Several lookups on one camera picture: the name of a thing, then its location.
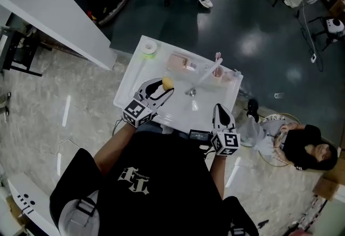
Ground black stool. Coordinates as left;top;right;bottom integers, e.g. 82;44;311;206
308;16;341;52

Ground grey shoulder bag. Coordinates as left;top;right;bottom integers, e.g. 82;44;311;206
57;190;101;236

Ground green white canister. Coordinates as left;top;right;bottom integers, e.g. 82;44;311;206
140;39;158;60

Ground white pillar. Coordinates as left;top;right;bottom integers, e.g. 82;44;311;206
0;0;117;72

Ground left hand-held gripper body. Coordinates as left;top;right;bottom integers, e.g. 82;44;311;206
122;88;159;129

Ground person's black t-shirt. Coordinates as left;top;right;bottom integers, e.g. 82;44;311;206
49;131;260;236

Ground pink toothbrush cup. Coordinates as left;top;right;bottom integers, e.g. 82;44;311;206
212;67;225;80

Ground person's left forearm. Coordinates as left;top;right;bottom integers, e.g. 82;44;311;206
93;121;136;174

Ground white sink table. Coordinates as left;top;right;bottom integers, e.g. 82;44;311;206
113;35;244;133

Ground black metal rack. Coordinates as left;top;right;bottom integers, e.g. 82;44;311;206
0;25;52;77

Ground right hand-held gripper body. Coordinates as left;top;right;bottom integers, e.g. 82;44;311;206
210;126;242;157

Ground yellow sponge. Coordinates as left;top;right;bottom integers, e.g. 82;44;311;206
168;51;201;73
161;76;175;91

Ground yellow wire chair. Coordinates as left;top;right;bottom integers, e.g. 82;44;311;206
241;112;300;169

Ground white panel black dots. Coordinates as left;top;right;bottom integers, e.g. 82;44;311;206
6;172;60;236

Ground white curved faucet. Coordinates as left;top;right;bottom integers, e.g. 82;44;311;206
184;57;224;96

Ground small black screen device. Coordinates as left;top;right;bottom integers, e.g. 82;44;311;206
188;129;213;143

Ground person's right forearm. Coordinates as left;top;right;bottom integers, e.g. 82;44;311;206
209;154;226;201

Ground white round spotted appliance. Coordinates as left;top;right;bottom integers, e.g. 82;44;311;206
325;17;345;38

